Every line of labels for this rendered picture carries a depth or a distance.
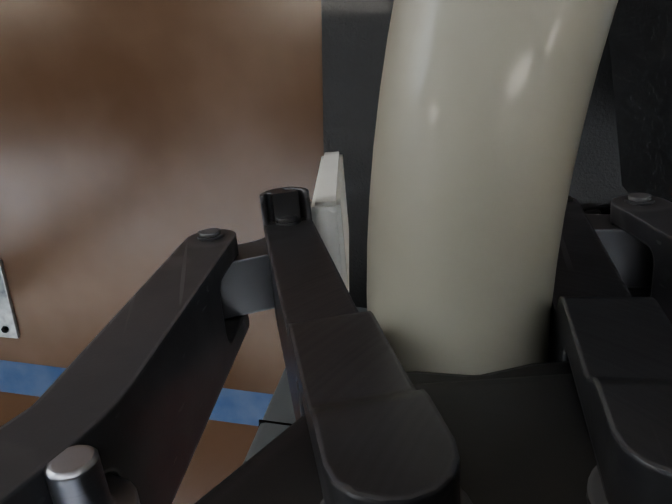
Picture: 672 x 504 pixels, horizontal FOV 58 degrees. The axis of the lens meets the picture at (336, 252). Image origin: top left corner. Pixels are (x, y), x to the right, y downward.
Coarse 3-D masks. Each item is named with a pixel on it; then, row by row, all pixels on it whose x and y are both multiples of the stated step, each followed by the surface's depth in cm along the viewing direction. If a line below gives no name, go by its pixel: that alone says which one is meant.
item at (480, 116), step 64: (448, 0) 7; (512, 0) 7; (576, 0) 7; (384, 64) 9; (448, 64) 8; (512, 64) 7; (576, 64) 8; (384, 128) 9; (448, 128) 8; (512, 128) 8; (576, 128) 8; (384, 192) 9; (448, 192) 8; (512, 192) 8; (384, 256) 9; (448, 256) 8; (512, 256) 8; (384, 320) 9; (448, 320) 9; (512, 320) 9
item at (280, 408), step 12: (288, 384) 98; (276, 396) 95; (288, 396) 96; (276, 408) 93; (288, 408) 93; (264, 420) 90; (276, 420) 90; (288, 420) 90; (264, 432) 88; (276, 432) 88; (252, 444) 86; (264, 444) 85; (252, 456) 83
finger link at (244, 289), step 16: (256, 240) 15; (240, 256) 14; (256, 256) 14; (240, 272) 14; (256, 272) 14; (224, 288) 14; (240, 288) 14; (256, 288) 14; (272, 288) 15; (224, 304) 14; (240, 304) 14; (256, 304) 15; (272, 304) 15
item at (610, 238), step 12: (588, 216) 15; (600, 216) 15; (600, 228) 14; (612, 228) 14; (612, 240) 14; (624, 240) 14; (636, 240) 14; (612, 252) 14; (624, 252) 14; (636, 252) 14; (648, 252) 14; (624, 264) 14; (636, 264) 14; (648, 264) 14; (624, 276) 14; (636, 276) 14; (648, 276) 14
